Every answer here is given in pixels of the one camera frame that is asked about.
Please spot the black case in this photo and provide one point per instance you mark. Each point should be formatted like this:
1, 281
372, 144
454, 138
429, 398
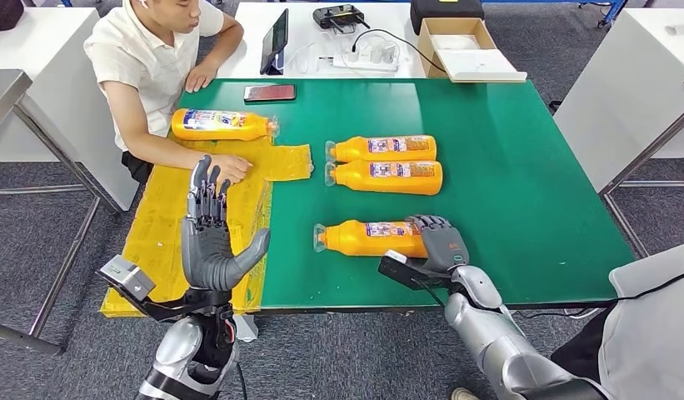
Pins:
446, 14

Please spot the dark bag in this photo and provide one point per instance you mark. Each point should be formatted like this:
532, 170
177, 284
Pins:
4, 14

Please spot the steel table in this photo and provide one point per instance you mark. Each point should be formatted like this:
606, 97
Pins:
5, 88

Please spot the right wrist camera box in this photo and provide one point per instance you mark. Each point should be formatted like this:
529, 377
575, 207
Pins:
399, 273

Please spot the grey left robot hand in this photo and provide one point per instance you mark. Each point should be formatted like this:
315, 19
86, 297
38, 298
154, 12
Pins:
209, 254

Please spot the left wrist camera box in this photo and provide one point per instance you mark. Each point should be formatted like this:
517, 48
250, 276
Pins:
126, 276

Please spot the black router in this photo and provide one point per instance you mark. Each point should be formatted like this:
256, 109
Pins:
339, 15

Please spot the orange detergent bottle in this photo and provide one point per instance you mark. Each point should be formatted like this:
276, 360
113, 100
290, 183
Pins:
385, 179
363, 240
220, 126
385, 150

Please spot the white table foot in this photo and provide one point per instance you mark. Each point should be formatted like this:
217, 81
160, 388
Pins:
245, 328

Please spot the person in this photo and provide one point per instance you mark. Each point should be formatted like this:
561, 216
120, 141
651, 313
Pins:
650, 342
143, 60

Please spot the green table mat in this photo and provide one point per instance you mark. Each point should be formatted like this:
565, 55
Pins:
485, 165

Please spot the yellow plastic sheet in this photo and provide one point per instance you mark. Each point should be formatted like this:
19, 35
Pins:
154, 237

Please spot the blue metal frame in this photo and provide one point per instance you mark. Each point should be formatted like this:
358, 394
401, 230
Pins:
615, 11

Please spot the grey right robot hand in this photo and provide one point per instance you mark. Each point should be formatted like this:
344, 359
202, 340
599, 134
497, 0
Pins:
443, 245

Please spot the white power strip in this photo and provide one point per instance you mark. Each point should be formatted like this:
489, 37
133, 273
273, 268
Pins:
366, 62

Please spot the white foam packaging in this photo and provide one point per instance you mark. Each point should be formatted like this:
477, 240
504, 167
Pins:
479, 63

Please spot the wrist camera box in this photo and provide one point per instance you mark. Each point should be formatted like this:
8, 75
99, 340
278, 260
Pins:
399, 273
126, 276

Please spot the white desk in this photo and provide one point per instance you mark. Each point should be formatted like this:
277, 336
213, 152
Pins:
43, 44
303, 22
623, 83

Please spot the open cardboard box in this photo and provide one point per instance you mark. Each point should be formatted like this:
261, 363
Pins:
454, 27

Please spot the dark red smartphone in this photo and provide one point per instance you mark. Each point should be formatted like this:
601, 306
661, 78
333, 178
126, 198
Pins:
270, 93

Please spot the black tablet on stand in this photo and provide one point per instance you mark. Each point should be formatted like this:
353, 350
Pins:
273, 41

